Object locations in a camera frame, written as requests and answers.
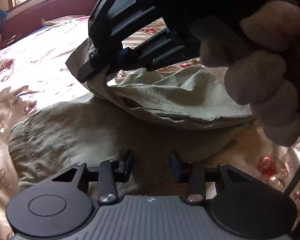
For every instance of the maroon padded headboard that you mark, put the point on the maroon padded headboard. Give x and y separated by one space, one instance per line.
30 19

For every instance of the floral satin bedspread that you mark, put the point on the floral satin bedspread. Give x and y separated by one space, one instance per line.
33 75

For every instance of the gloved right hand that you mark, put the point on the gloved right hand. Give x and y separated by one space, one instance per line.
258 79

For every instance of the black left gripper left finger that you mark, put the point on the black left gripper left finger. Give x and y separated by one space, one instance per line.
64 203

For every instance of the beige pillow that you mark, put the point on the beige pillow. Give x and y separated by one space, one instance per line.
60 20

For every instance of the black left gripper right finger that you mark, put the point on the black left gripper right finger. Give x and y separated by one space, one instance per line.
235 201

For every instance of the olive green pants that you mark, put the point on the olive green pants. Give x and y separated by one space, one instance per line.
150 113

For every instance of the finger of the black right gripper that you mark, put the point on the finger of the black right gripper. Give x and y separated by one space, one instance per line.
108 52

